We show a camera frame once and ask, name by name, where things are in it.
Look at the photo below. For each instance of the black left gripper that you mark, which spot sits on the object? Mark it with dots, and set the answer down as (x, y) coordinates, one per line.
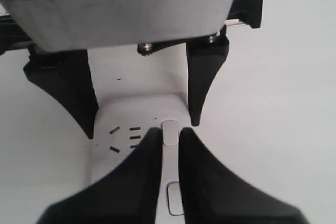
(205, 55)

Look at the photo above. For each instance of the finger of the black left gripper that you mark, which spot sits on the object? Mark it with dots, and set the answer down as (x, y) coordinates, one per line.
(66, 77)

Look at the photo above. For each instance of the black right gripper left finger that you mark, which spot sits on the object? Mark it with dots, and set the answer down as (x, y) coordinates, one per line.
(128, 194)

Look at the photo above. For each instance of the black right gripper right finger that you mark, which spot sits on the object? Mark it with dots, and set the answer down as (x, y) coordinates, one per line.
(212, 193)

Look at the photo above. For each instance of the white five-outlet power strip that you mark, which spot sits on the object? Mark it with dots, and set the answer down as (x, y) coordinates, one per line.
(121, 125)

